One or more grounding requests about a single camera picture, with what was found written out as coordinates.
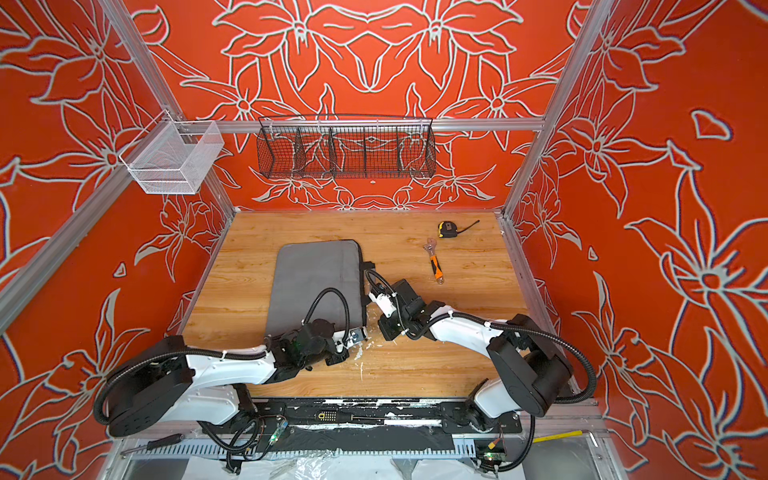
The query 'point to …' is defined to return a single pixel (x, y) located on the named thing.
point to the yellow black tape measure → (449, 229)
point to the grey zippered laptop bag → (318, 280)
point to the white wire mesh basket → (173, 156)
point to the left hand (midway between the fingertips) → (354, 330)
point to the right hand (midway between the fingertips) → (378, 319)
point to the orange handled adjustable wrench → (439, 274)
